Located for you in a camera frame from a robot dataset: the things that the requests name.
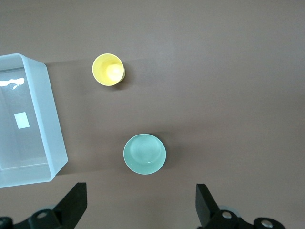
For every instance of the light green ceramic bowl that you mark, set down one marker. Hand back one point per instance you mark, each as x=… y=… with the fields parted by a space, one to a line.
x=144 y=153

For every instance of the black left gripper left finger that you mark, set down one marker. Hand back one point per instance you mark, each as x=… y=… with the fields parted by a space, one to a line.
x=69 y=210

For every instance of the yellow plastic cup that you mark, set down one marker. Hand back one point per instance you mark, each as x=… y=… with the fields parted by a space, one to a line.
x=106 y=69

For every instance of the translucent white plastic bin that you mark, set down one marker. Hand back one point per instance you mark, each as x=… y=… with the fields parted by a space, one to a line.
x=45 y=107

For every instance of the white rectangular label sticker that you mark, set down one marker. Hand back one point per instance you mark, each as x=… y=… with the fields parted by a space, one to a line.
x=21 y=120

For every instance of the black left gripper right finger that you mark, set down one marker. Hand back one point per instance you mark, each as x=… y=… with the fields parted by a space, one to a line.
x=207 y=210

